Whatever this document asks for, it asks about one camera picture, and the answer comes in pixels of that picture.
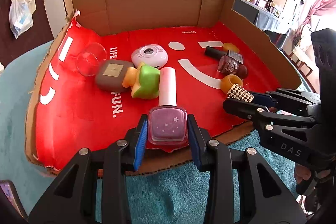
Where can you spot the person's right hand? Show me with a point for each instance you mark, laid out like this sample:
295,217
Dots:
302,175

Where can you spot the clear glass cup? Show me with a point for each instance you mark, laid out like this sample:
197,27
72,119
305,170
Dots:
89,61

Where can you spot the pink round mini device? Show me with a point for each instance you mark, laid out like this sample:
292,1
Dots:
147,56

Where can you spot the green and yellow rubber toy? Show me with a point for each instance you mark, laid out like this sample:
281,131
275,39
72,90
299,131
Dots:
147,79

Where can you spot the dark wooden door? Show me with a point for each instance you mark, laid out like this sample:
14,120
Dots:
36,8

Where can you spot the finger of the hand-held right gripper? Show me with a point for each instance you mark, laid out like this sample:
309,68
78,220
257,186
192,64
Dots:
265,100
239,108

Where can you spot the amber dome-shaped piece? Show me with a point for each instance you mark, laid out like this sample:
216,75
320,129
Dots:
231,46

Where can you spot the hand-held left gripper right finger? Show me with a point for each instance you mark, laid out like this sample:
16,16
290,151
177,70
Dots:
195,140

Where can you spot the studded rhinestone block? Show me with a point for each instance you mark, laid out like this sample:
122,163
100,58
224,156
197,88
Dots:
240,92

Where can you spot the wooden stool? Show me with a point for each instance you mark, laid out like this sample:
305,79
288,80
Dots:
305,69

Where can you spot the black labelled nail polish bottle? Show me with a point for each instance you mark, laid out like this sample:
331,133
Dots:
214,52

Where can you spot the dark red ball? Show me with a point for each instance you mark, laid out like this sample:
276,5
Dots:
242,71

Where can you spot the smartphone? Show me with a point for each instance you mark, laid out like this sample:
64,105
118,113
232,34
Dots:
8,192

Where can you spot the cardboard box with red lining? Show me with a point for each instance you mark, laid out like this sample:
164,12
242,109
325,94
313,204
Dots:
147,3

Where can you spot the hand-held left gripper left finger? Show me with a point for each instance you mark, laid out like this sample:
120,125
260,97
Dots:
140,140

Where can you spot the purple nail polish bottle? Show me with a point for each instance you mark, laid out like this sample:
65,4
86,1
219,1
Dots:
168,124

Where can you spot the table with blue cloth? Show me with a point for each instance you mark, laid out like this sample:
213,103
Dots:
265,18

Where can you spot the hanging plastic bag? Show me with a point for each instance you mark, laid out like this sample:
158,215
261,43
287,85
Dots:
21,19

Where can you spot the taupe square case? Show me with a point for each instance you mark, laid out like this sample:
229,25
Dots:
110,77

